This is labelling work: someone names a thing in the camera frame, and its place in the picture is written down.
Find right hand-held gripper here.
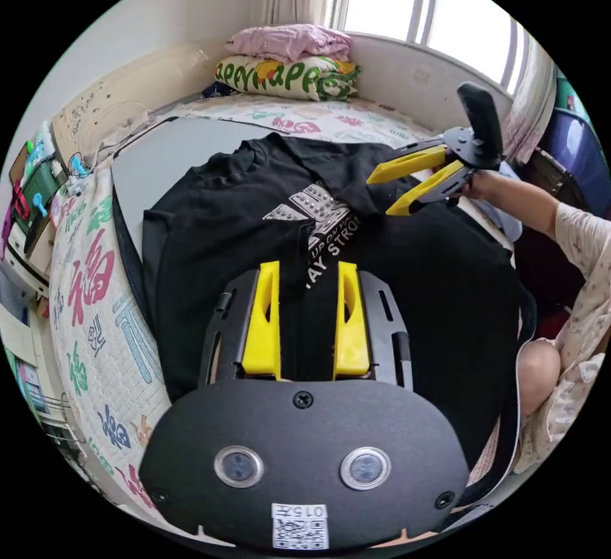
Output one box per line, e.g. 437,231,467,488
365,127,506,217

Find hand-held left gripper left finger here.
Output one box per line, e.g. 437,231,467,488
241,261,283,382

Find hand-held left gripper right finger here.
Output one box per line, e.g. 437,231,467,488
332,261,372,381

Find black shirt with a print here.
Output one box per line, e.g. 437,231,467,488
142,132,524,470

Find person's right forearm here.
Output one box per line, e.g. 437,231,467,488
491,172,563,238

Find person's right hand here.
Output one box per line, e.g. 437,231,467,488
460,169,503,203

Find light blue garment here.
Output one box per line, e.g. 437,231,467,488
472,163,524,243

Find bed with printed sheet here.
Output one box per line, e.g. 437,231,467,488
47,41,526,524

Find folded printed quilt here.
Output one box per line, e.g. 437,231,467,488
214,55,362,104

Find blue bag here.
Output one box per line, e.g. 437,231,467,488
543,106,608,217

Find window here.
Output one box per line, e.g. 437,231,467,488
337,0,531,93

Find folded pink blanket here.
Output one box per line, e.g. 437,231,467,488
223,23,355,64

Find person's body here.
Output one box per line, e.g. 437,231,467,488
517,201,611,475

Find cluttered shelf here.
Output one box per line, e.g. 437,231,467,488
0,123,96,286

